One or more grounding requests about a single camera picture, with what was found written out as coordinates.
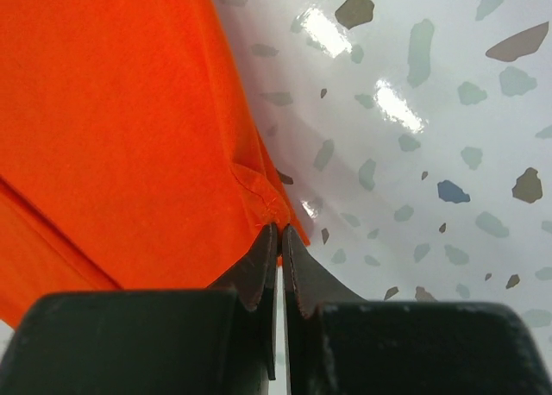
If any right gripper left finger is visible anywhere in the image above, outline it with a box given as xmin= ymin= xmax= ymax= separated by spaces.
xmin=1 ymin=224 xmax=278 ymax=394

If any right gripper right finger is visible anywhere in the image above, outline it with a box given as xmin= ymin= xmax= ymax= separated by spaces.
xmin=281 ymin=227 xmax=551 ymax=394

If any orange t shirt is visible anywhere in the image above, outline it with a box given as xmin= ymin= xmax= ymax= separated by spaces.
xmin=1 ymin=0 xmax=298 ymax=327

